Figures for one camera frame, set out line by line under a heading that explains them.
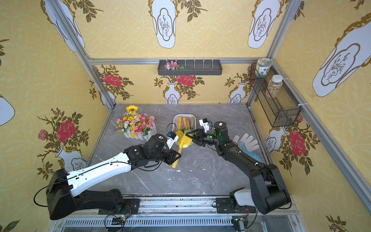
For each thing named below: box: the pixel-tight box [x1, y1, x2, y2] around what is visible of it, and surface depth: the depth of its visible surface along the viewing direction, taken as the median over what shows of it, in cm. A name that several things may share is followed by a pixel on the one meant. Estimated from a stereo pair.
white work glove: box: [232, 132, 260, 152], surface depth 100 cm
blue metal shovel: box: [190, 116, 195, 131], surface depth 105 cm
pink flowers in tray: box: [164, 60, 185, 71], surface depth 89 cm
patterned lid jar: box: [255, 57, 273, 78], surface depth 87 cm
